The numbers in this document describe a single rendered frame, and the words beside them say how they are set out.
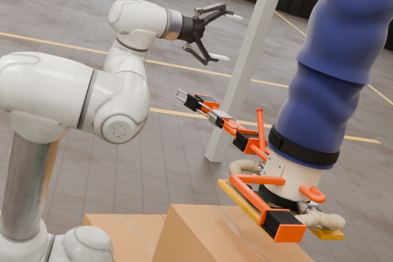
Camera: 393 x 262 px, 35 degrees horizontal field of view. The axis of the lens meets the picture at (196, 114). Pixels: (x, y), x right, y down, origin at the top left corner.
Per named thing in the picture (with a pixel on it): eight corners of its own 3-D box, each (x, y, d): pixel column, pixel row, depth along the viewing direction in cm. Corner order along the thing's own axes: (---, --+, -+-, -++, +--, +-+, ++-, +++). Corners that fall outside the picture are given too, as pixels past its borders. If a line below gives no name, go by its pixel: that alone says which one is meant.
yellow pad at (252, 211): (297, 240, 185) (303, 226, 184) (272, 240, 180) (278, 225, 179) (240, 185, 213) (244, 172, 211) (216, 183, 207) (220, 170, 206)
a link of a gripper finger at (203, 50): (197, 33, 188) (193, 35, 188) (213, 59, 195) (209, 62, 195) (192, 29, 191) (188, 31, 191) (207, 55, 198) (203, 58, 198)
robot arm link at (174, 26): (150, 33, 188) (166, 36, 191) (162, 42, 181) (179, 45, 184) (158, 4, 186) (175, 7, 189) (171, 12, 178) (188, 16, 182)
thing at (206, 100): (216, 114, 245) (220, 103, 244) (200, 113, 241) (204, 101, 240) (206, 106, 252) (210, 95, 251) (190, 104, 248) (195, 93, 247)
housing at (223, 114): (230, 128, 235) (234, 118, 233) (215, 127, 231) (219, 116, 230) (221, 121, 240) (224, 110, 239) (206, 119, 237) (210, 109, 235)
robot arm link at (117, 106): (159, 73, 136) (99, 55, 134) (155, 112, 120) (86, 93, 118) (142, 123, 142) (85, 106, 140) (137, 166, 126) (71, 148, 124)
